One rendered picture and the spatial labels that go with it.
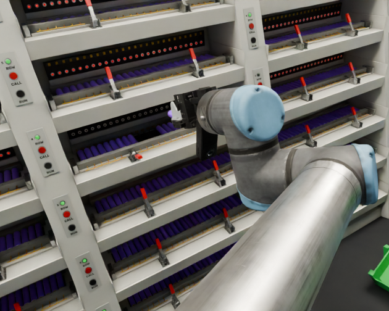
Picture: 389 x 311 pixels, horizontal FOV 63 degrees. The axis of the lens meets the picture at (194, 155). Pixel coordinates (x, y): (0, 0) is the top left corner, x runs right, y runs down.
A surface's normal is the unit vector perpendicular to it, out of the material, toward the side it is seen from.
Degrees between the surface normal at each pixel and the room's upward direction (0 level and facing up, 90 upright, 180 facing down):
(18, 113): 90
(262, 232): 7
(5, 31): 90
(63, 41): 106
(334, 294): 0
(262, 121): 80
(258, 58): 90
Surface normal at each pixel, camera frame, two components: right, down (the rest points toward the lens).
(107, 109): 0.48, 0.44
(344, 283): -0.21, -0.93
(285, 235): 0.10, -0.89
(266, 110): 0.40, 0.04
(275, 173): -0.63, -0.15
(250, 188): -0.53, 0.36
